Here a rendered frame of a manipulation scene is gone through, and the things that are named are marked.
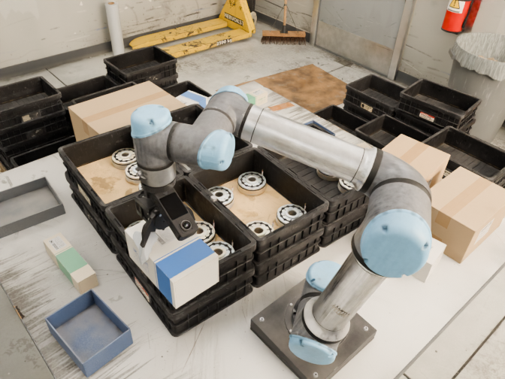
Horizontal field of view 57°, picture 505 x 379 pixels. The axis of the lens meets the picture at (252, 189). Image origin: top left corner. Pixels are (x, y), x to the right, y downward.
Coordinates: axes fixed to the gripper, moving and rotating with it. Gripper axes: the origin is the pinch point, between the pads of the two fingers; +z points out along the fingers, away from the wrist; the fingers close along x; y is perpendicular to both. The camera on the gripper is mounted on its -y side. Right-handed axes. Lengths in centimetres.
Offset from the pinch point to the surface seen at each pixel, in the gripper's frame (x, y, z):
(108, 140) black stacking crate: -23, 80, 20
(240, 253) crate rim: -22.5, 1.7, 18.0
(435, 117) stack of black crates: -206, 38, 57
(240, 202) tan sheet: -44, 27, 28
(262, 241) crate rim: -30.8, 1.3, 18.3
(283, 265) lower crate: -42, 2, 37
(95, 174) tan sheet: -12, 73, 27
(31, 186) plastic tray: 6, 95, 37
